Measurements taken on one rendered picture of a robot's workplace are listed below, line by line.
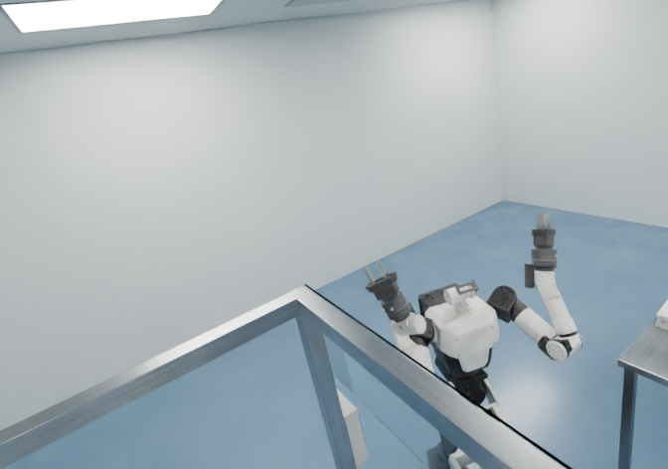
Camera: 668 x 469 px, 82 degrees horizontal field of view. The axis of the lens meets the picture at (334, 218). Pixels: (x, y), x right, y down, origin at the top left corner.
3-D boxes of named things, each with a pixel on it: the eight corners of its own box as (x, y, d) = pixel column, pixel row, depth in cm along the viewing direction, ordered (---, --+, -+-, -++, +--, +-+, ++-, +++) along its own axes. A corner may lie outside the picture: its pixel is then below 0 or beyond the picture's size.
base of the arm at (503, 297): (501, 330, 170) (482, 310, 177) (524, 313, 170) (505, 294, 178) (500, 317, 158) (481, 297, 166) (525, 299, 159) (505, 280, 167)
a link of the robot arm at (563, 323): (556, 309, 142) (579, 360, 139) (571, 300, 147) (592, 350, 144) (531, 311, 151) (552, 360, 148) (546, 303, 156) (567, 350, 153)
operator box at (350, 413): (345, 430, 166) (333, 384, 157) (369, 458, 152) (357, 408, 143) (333, 439, 163) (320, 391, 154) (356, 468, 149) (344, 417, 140)
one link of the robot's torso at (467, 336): (413, 353, 187) (403, 290, 176) (474, 331, 193) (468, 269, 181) (443, 395, 160) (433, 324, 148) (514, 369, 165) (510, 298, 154)
